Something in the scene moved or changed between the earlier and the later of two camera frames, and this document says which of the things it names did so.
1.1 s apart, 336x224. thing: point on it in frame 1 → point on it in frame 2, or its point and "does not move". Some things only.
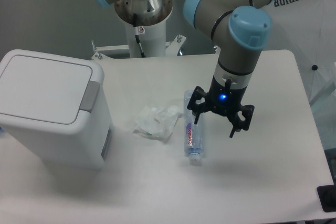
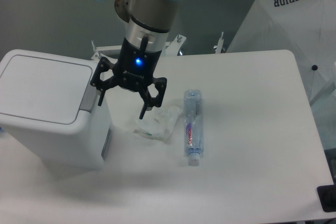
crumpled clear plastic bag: x=157 y=122 does not move
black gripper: x=224 y=100 → x=134 y=70
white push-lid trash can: x=54 y=108 does not move
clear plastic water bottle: x=193 y=132 does not move
